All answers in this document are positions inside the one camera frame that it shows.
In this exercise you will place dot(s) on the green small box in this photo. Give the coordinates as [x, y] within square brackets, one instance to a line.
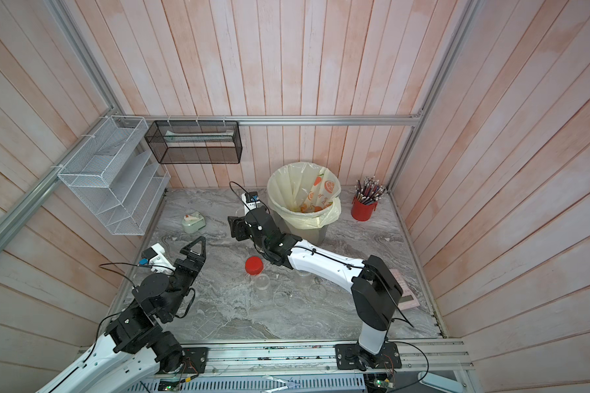
[192, 223]

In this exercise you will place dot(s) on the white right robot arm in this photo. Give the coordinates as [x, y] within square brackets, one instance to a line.
[375, 291]

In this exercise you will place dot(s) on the grey trash bin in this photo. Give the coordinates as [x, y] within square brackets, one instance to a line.
[305, 231]

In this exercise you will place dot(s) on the colored pencils bunch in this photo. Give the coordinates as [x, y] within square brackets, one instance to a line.
[369, 191]

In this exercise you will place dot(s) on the white wire mesh shelf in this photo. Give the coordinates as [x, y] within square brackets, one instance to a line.
[120, 184]

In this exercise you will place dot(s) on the small oatmeal jar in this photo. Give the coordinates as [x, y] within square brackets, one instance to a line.
[261, 282]

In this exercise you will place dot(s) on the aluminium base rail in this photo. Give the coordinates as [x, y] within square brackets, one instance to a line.
[285, 358]

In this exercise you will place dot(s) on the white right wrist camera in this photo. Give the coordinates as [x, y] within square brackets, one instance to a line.
[251, 201]

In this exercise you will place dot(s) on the cream trash bag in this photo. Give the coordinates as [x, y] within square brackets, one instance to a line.
[305, 195]

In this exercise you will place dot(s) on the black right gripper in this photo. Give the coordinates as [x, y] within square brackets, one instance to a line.
[239, 228]

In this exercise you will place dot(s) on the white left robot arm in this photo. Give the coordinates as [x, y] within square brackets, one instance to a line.
[135, 344]

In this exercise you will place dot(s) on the black wire mesh basket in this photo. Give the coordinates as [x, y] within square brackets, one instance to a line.
[195, 142]

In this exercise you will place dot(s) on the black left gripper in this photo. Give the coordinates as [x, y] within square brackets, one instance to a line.
[199, 259]

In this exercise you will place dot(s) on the red pencil cup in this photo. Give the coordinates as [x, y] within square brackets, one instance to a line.
[363, 211]

